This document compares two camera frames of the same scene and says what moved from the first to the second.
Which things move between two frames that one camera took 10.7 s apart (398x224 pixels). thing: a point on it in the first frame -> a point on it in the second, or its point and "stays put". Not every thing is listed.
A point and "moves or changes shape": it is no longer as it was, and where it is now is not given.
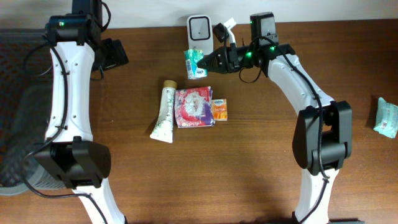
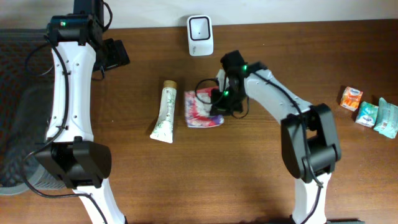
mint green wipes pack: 387,119 stays put
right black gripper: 228,60 -> 216,107
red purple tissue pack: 194,107 moves or changes shape
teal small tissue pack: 192,57 -> 367,114
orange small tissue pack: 219,109 moves or changes shape
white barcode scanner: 200,34 stays put
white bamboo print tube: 163,129 stays put
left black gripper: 117,55 stays put
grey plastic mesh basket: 26,68 stays put
